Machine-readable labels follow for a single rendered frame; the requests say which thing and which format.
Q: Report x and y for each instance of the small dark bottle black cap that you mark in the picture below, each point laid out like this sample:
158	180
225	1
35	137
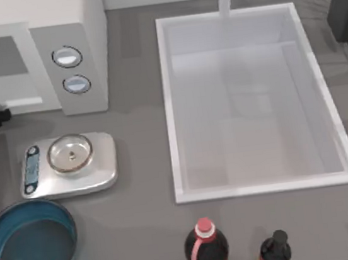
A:
276	250

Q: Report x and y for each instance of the blue round basin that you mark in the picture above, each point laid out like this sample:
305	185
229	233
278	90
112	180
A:
30	249

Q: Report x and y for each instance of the dark bottle with pink cap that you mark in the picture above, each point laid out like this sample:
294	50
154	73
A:
206	253

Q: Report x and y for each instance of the pale microwave oven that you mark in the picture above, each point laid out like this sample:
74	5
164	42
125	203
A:
94	51

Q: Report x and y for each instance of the round microwave knob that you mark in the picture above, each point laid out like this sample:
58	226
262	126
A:
67	57
76	84

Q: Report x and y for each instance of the silver kitchen scale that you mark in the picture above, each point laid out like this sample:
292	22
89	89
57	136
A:
102	164

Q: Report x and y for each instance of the round glass scale dish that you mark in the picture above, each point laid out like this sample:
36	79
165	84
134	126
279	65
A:
70	154

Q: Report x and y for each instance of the white sink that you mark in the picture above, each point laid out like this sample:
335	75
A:
254	110

